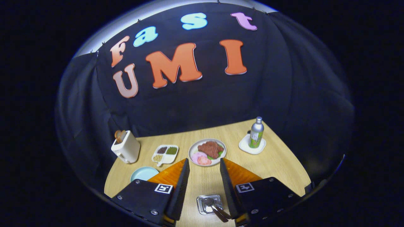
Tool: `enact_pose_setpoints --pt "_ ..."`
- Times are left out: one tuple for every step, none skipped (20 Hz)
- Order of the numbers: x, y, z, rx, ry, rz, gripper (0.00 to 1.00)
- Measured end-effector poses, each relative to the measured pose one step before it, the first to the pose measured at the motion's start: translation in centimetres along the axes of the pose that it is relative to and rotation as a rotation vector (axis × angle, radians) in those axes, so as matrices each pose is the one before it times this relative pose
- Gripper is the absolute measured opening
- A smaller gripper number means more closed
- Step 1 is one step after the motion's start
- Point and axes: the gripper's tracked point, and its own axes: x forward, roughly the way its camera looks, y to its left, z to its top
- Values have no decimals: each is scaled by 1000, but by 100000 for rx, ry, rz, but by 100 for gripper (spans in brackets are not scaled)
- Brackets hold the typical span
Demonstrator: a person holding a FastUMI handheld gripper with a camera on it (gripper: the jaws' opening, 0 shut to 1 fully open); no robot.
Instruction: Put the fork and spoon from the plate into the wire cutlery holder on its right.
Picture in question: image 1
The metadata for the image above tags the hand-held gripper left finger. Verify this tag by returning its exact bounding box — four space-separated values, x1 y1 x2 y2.
110 158 191 226

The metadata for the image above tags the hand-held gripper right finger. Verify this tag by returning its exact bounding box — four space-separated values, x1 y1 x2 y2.
219 158 302 227

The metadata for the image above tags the metal spoon wooden handle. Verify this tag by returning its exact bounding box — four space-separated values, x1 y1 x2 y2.
204 198 232 219

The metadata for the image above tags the metal fork wooden handle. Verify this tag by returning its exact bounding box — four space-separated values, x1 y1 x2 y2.
208 202 229 223

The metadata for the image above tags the white divided dish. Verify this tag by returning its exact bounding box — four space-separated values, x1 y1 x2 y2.
151 144 179 167

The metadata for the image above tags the pink ham slice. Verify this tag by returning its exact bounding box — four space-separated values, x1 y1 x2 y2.
191 152 208 164

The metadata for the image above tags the light teal plate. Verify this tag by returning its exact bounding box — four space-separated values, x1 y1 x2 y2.
130 166 160 183

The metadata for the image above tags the white round food plate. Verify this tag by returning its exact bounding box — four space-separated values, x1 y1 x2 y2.
188 138 227 167

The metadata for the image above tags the brown steak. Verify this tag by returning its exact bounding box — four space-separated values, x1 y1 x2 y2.
198 141 224 159

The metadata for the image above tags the small white coaster dish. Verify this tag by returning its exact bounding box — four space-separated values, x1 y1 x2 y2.
239 134 266 155

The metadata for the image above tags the silver green bottle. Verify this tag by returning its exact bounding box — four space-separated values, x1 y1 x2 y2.
248 116 264 148

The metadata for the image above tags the white toaster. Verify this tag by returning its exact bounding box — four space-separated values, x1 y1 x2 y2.
111 130 141 164

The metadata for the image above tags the metal wire basket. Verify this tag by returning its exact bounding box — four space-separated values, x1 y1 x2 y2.
196 194 225 216

